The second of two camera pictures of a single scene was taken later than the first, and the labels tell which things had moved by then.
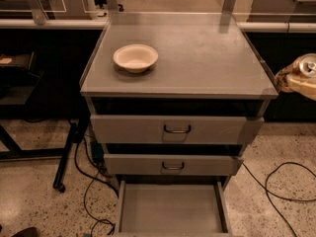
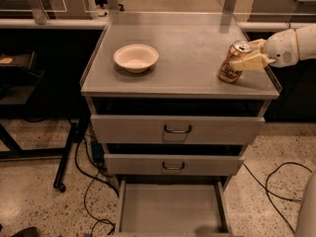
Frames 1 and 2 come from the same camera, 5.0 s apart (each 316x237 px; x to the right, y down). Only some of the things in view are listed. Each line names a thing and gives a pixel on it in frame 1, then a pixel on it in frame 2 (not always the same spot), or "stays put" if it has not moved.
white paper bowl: (135, 57) stays put
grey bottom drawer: (172, 210) stays put
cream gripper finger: (302, 85) → (284, 48)
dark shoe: (28, 232) stays put
